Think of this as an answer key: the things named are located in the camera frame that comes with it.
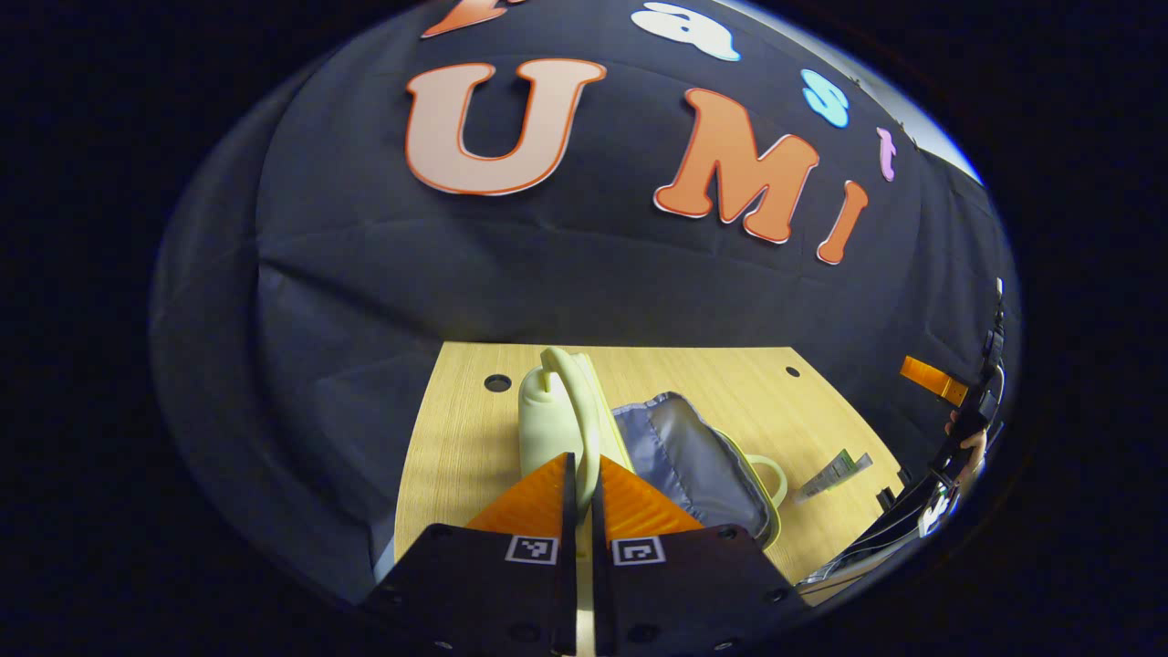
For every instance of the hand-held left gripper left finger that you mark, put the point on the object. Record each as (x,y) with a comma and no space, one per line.
(569,520)

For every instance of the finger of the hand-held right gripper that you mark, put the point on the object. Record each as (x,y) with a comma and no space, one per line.
(931,379)

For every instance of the white green-capped cream tube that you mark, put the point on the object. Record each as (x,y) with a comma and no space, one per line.
(830,476)

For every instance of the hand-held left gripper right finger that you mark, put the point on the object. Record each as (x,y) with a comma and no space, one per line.
(599,529)

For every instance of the pale yellow suitcase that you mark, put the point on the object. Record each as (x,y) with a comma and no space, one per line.
(547,429)

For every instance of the black table clamp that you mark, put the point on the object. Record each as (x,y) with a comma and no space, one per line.
(887,499)

